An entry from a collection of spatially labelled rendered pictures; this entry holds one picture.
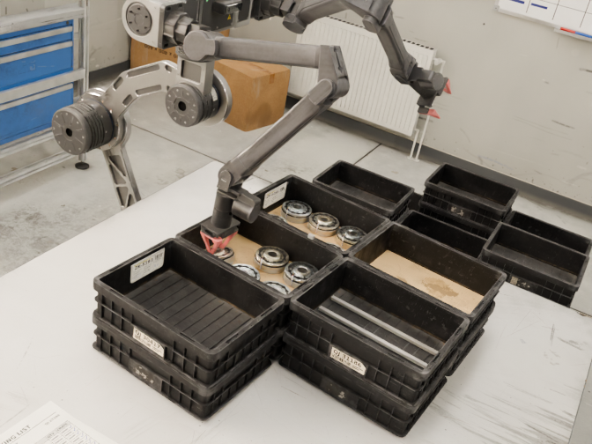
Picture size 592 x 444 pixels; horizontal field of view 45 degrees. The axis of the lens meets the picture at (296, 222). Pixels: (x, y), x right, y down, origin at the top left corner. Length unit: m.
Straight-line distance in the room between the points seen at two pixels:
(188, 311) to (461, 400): 0.79
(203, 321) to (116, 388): 0.27
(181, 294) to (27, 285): 0.48
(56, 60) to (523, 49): 2.79
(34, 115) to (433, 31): 2.58
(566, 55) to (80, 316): 3.51
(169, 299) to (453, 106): 3.37
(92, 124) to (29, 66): 1.22
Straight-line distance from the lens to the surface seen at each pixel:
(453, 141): 5.05
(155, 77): 2.52
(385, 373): 1.79
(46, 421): 1.81
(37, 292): 2.18
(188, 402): 1.80
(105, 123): 2.67
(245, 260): 2.13
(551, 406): 2.18
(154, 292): 1.97
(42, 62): 3.86
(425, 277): 2.24
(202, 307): 1.93
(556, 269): 3.27
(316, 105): 1.75
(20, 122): 3.87
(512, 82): 4.84
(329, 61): 1.75
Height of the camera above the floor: 2.03
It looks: 30 degrees down
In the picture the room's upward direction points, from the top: 11 degrees clockwise
